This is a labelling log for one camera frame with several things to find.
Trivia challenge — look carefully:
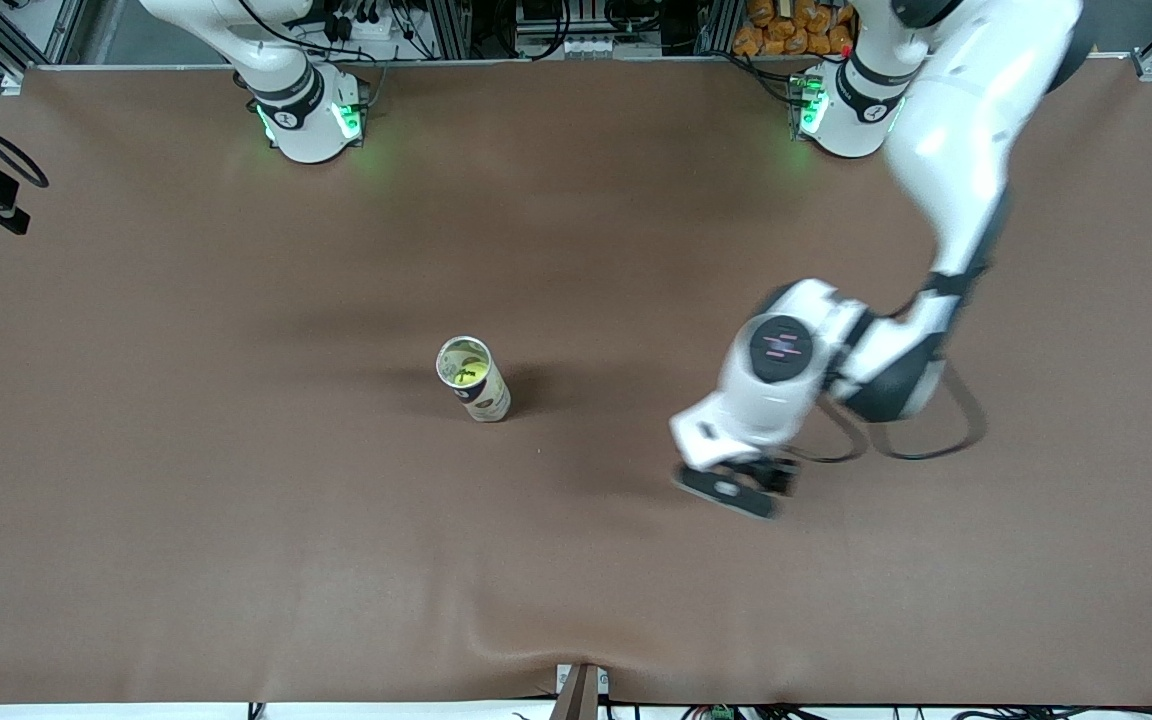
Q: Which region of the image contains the clear tennis ball can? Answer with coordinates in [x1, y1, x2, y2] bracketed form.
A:
[435, 335, 513, 424]

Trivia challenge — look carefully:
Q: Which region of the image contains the white power strip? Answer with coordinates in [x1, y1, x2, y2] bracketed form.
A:
[321, 0, 407, 43]

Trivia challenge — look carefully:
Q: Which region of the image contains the brown table mat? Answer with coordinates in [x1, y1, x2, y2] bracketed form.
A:
[0, 58, 1152, 706]

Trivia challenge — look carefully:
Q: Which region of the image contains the pile of orange objects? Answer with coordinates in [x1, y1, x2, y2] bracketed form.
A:
[733, 0, 857, 57]

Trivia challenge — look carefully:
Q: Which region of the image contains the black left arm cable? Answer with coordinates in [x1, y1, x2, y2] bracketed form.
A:
[791, 360, 989, 466]

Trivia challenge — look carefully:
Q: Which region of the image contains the brown mounting bracket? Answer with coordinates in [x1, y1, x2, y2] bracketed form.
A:
[548, 662, 609, 720]

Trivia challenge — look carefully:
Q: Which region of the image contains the silver table edge rail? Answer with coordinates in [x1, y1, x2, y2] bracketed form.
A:
[24, 55, 1137, 71]

